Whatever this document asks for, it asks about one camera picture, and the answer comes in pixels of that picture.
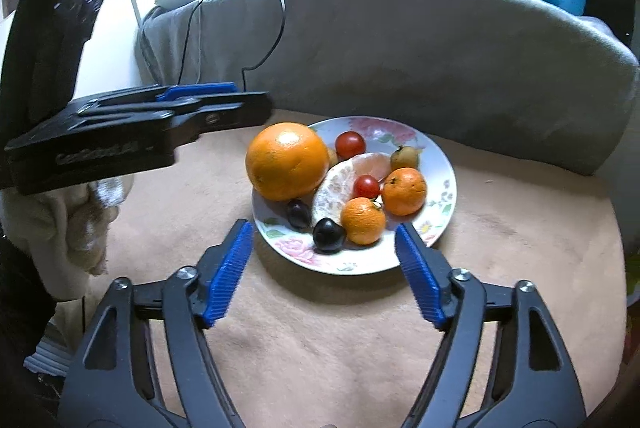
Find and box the small tangerine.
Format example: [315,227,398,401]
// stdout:
[341,197,386,246]

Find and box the red cherry tomato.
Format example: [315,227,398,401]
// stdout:
[334,130,367,161]
[352,175,381,200]

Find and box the white gloved hand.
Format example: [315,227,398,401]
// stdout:
[1,175,134,301]

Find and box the small mandarin orange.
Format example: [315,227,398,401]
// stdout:
[381,167,427,217]

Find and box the dark purple grape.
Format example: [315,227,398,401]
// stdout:
[312,218,347,253]
[286,199,311,230]

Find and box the black jacket sleeve forearm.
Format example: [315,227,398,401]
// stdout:
[1,237,62,422]

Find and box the large orange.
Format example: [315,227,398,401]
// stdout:
[245,122,330,202]

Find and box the peeled pomelo segment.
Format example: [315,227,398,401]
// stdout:
[311,152,390,227]

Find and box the grey blanket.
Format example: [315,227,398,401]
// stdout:
[136,0,639,175]

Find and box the white floral ceramic plate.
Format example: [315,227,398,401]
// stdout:
[252,116,457,277]

